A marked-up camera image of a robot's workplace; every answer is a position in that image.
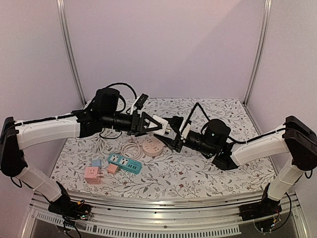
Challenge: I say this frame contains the white coiled strip cable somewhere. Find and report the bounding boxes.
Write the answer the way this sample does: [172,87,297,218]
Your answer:
[94,127,122,155]

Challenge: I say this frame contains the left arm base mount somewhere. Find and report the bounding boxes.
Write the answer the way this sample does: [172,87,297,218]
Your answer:
[48,181,92,220]

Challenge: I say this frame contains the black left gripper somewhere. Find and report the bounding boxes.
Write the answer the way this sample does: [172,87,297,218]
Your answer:
[102,110,162,137]

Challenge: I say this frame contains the white cube socket adapter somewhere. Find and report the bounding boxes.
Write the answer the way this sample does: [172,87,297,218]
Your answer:
[151,115,169,136]

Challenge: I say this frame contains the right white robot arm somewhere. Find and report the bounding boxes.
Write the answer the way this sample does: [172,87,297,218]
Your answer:
[154,116,317,216]

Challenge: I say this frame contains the orange usb charger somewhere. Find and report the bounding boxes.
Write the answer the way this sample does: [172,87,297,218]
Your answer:
[106,163,120,175]

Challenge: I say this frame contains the light blue usb charger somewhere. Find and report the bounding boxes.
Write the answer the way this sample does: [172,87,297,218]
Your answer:
[91,159,102,169]

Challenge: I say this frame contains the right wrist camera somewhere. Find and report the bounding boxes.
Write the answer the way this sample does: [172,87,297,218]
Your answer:
[179,119,191,140]

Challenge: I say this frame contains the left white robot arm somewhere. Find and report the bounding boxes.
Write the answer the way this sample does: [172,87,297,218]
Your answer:
[0,87,162,215]

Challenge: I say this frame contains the right aluminium frame post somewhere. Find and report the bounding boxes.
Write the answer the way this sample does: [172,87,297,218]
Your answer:
[243,0,272,107]

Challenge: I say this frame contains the aluminium frame post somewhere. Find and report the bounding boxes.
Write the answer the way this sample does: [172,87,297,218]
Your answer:
[243,0,272,107]
[56,0,86,105]

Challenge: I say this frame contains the floral patterned table mat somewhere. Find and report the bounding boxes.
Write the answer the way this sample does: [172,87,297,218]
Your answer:
[51,99,275,199]

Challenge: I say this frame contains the pink cube socket adapter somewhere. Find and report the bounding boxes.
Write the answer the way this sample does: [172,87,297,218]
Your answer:
[84,167,104,185]

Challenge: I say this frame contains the left aluminium frame post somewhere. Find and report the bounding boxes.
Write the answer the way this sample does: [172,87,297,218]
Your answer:
[56,0,86,105]

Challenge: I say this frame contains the teal power strip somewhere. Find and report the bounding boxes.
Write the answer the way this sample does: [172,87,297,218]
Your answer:
[107,153,142,175]

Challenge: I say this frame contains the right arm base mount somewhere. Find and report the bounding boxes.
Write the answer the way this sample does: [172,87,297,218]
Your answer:
[239,184,282,221]

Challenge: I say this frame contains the pink round power socket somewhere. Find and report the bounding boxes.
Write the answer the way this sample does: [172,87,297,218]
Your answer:
[142,137,164,157]

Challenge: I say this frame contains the aluminium front rail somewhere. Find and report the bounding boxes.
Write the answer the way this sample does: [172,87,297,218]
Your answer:
[21,192,310,238]

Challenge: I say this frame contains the pink coiled socket cable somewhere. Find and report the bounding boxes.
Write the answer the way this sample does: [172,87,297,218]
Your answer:
[120,138,144,159]

